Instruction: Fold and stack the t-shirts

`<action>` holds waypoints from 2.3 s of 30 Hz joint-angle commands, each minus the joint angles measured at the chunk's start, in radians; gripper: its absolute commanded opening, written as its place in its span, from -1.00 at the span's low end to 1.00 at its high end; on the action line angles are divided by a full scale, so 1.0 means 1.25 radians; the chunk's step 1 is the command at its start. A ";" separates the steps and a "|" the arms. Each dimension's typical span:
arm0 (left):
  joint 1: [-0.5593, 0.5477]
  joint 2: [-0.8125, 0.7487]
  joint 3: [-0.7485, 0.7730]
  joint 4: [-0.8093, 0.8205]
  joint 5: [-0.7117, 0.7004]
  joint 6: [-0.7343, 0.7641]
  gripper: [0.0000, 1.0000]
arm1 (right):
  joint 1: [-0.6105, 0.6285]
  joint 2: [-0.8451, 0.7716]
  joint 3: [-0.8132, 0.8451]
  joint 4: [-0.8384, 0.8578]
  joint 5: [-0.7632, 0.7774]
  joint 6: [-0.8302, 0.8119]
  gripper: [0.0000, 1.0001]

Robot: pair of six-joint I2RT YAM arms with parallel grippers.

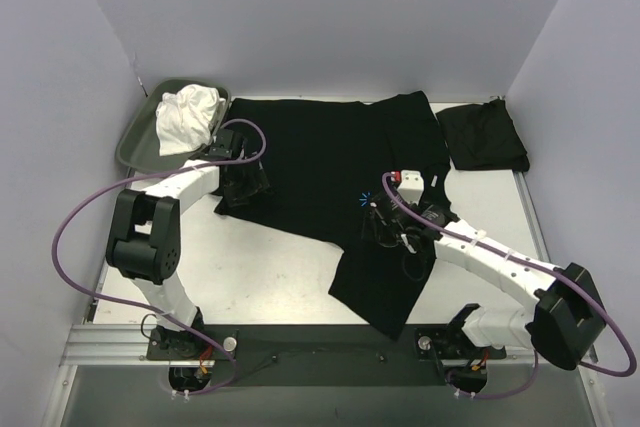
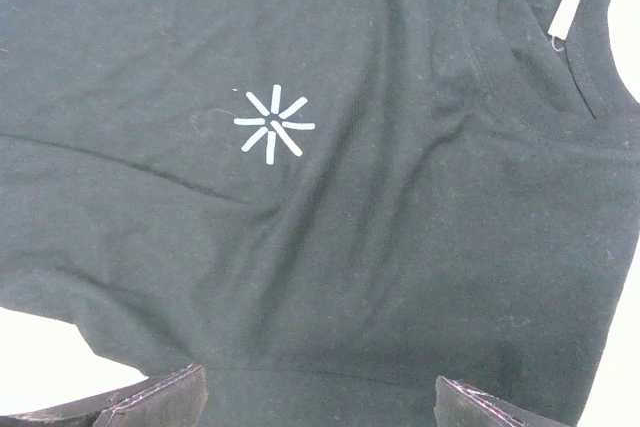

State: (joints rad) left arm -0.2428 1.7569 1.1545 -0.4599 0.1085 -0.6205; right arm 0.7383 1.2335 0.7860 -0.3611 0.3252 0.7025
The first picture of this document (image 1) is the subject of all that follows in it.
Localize black t shirt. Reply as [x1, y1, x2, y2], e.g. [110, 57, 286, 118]
[215, 91, 451, 340]
[436, 98, 530, 173]

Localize grey plastic tray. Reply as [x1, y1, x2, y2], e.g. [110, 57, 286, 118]
[115, 78, 230, 174]

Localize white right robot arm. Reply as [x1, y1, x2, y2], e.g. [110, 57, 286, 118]
[363, 193, 606, 370]

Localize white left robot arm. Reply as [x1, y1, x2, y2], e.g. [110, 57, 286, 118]
[106, 128, 270, 359]

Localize crumpled white t shirt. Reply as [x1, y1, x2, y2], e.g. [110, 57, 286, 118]
[155, 84, 226, 157]

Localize folded black t shirt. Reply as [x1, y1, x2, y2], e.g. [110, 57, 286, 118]
[436, 98, 530, 173]

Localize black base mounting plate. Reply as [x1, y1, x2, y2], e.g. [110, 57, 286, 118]
[144, 324, 506, 388]

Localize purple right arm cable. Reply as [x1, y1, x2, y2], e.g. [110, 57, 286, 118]
[381, 171, 639, 401]

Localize aluminium front rail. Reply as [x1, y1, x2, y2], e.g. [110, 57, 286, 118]
[59, 321, 599, 367]

